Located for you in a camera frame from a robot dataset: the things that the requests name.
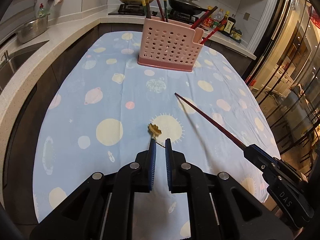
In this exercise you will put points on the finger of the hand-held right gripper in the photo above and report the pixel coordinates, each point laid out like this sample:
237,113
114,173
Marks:
257,158
267,152

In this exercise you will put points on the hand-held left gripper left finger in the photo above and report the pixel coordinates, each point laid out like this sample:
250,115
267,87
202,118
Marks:
152,165

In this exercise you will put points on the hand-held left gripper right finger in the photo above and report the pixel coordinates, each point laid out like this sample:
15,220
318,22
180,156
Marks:
168,165

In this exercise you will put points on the gold flower spoon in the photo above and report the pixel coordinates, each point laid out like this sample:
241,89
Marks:
153,130

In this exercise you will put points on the dark red chopstick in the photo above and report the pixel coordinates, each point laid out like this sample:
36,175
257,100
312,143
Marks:
160,10
212,123
203,18

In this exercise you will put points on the pink perforated utensil holder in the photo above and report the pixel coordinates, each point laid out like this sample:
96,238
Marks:
167,45

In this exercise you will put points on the green chopstick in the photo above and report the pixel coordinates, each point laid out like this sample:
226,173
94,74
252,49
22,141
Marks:
165,7

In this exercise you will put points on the brown chopstick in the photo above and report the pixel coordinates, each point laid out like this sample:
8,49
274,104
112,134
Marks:
147,7

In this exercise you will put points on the blue planet print tablecloth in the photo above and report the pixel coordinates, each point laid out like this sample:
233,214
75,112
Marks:
100,92

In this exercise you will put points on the glass sliding door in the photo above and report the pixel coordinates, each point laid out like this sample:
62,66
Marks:
287,55

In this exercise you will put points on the blue yellow condiment jar set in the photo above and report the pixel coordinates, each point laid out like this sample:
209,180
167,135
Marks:
236,34

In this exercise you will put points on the black soy sauce bottle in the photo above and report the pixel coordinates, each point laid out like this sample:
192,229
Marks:
229,27

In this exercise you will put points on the small green cap jar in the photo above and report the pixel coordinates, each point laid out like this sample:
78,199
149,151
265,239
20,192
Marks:
215,25

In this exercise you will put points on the dark sauce bottle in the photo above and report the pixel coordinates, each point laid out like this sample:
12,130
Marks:
226,17

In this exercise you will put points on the red instant noodle bowl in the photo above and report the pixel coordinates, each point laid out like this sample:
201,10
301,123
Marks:
207,22

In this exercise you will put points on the clear plastic bottle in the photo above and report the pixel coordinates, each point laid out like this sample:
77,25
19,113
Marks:
220,14

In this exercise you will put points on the black gas stove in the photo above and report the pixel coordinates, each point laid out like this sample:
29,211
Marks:
130,10

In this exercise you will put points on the black wok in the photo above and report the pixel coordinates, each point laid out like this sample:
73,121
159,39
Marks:
185,6

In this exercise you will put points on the steel kitchen sink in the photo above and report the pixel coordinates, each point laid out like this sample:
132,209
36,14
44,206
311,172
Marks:
20,57

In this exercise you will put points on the steel colander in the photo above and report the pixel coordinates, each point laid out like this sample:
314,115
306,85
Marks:
32,30

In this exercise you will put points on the steel faucet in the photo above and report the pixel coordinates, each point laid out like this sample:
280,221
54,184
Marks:
5,55

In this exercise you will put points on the green dish soap bottle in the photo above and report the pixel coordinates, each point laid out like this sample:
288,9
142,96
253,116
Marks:
43,11

